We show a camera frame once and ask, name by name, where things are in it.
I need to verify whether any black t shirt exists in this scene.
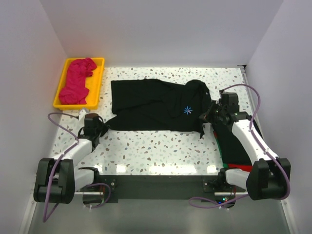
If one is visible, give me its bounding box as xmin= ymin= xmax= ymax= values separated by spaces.
xmin=106 ymin=79 xmax=212 ymax=136
xmin=212 ymin=119 xmax=264 ymax=165

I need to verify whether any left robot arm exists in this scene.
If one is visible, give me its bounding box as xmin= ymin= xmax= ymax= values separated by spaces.
xmin=34 ymin=113 xmax=109 ymax=204

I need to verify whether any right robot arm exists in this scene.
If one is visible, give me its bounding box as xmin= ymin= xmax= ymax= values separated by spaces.
xmin=200 ymin=90 xmax=291 ymax=200

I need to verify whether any folded black t shirt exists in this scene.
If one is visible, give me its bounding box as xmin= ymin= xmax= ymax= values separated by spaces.
xmin=212 ymin=119 xmax=264 ymax=165

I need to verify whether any pink crumpled t shirt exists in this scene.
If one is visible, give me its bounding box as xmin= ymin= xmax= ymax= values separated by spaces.
xmin=58 ymin=58 xmax=97 ymax=105

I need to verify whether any yellow plastic bin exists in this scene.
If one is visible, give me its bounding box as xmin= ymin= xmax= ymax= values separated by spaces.
xmin=53 ymin=58 xmax=105 ymax=110

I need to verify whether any folded green t shirt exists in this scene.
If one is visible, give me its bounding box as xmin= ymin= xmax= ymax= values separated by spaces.
xmin=215 ymin=136 xmax=229 ymax=168

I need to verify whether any folded red t shirt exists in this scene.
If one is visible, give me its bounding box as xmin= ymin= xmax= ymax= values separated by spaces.
xmin=213 ymin=131 xmax=252 ymax=172

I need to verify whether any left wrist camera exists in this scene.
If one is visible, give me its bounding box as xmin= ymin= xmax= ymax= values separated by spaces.
xmin=78 ymin=108 xmax=89 ymax=121

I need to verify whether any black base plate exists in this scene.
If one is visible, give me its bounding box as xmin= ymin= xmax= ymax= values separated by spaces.
xmin=95 ymin=175 xmax=245 ymax=203

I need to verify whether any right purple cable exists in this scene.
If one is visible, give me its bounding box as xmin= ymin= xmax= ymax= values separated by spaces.
xmin=189 ymin=83 xmax=291 ymax=208

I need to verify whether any purple cable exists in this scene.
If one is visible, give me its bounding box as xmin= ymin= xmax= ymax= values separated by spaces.
xmin=189 ymin=83 xmax=291 ymax=208
xmin=42 ymin=112 xmax=113 ymax=223

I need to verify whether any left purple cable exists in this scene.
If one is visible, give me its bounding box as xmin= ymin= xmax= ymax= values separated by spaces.
xmin=42 ymin=112 xmax=113 ymax=223

